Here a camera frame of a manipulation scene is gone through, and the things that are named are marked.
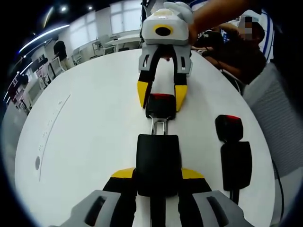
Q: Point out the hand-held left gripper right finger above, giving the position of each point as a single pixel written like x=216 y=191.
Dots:
x=213 y=208

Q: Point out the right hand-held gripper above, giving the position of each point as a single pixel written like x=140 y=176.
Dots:
x=165 y=23

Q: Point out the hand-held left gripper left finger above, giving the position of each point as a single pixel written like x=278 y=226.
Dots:
x=97 y=208

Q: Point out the black seat belt buckle red button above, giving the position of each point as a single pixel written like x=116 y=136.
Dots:
x=161 y=106
x=229 y=128

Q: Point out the person's right forearm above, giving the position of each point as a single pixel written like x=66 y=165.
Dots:
x=220 y=14

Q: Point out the white office desk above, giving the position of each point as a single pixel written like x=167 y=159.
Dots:
x=123 y=41

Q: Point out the person's body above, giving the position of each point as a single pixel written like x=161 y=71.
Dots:
x=246 y=59

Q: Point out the white office chair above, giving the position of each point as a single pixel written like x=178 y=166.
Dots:
x=55 y=67

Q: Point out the grey mesh office chair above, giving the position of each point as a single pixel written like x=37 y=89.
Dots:
x=274 y=113

